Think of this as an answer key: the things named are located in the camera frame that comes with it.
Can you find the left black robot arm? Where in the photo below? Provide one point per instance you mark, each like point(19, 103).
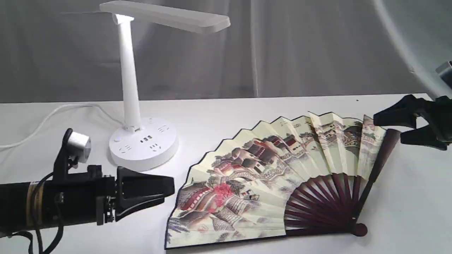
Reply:
point(81, 198)

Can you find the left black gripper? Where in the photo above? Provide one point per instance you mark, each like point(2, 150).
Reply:
point(131, 192)

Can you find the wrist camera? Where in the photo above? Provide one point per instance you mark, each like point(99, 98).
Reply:
point(75, 148)
point(444, 71)

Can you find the grey backdrop curtain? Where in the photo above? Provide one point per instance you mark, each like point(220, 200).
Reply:
point(68, 51)

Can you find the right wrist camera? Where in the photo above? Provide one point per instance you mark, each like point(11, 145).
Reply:
point(444, 71)

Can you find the white desk lamp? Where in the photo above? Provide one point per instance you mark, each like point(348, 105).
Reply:
point(144, 143)

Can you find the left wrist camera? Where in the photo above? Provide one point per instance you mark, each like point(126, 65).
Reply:
point(75, 148)

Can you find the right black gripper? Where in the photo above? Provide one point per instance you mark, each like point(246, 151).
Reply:
point(404, 113)

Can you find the painted folding paper fan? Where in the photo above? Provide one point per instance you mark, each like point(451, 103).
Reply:
point(290, 177)

